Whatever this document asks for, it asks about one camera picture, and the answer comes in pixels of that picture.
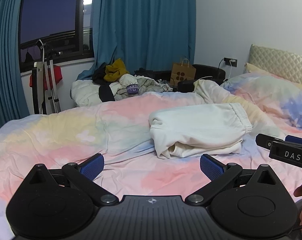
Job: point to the white quilt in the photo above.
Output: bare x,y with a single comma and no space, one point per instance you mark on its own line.
86,92

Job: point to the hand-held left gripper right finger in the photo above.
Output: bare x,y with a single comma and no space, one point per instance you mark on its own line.
211,167

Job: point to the beige jacket with purple label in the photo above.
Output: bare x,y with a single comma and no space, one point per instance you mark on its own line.
141,86

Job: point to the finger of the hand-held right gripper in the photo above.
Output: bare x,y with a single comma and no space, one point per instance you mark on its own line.
297,140
266,141

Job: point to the pastel tie-dye duvet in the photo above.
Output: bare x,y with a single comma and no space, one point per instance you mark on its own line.
66,135

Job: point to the white sweatpants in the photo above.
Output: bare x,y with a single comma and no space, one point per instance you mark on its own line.
198,127

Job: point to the black armchair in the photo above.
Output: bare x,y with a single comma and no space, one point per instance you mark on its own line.
211,72

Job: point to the dark framed window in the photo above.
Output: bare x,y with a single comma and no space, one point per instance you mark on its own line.
50,10

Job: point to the brown paper bag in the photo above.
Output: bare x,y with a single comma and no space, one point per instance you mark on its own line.
182,73

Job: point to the pale yellow pillow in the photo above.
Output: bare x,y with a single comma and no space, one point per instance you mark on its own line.
256,70

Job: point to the black wall outlet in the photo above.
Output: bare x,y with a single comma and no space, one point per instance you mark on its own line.
230,62

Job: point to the black garment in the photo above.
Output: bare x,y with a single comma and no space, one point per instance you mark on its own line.
98,73

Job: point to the pastel tie-dye pillow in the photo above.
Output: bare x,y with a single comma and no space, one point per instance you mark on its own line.
271,95

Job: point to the blue curtain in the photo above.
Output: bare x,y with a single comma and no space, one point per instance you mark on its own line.
146,25
3,55

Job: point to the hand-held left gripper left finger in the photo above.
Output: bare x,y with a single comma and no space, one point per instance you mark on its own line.
92,166

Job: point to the quilted beige headboard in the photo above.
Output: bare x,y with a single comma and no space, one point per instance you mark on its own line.
278,60

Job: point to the metal drying rack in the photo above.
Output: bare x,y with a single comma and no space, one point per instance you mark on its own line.
50,87

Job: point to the dark clothes pile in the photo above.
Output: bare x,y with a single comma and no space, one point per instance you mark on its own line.
151,73

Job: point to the mustard yellow garment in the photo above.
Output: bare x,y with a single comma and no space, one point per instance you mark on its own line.
114,71

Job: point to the red garment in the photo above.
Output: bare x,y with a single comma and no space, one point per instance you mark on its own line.
57,76

